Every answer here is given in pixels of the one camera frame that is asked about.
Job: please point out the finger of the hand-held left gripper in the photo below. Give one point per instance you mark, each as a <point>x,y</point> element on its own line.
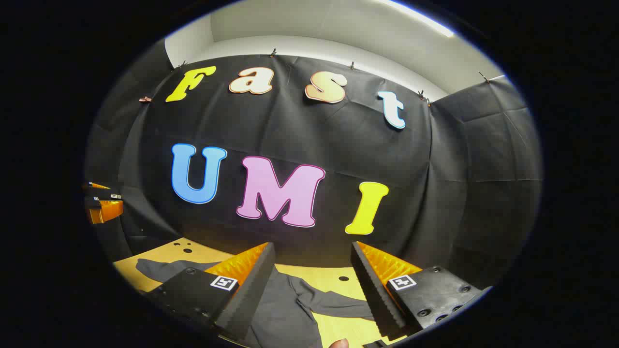
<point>109,211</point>
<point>104,193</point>

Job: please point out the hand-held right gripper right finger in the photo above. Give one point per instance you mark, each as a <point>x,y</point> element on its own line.
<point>375,295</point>

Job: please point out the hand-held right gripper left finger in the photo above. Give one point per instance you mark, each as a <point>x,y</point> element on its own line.
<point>242,304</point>

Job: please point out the grey collared shirt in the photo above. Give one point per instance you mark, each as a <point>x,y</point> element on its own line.
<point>280,309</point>

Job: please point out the black backdrop cloth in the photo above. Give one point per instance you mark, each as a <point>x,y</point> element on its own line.
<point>290,125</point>

